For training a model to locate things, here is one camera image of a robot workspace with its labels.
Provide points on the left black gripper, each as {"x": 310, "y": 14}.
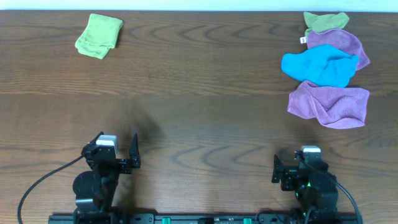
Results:
{"x": 116, "y": 162}

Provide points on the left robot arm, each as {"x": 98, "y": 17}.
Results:
{"x": 95, "y": 189}

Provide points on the crumpled green cloth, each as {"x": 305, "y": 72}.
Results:
{"x": 321, "y": 23}

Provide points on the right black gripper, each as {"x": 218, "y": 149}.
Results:
{"x": 290, "y": 174}

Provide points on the folded green cloth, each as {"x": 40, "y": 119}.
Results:
{"x": 99, "y": 36}

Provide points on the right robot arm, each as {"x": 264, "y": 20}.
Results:
{"x": 313, "y": 186}

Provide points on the purple cloth with tag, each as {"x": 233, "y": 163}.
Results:
{"x": 339, "y": 39}

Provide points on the blue cloth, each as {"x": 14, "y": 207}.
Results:
{"x": 323, "y": 65}

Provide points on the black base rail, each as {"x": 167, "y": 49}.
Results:
{"x": 147, "y": 218}

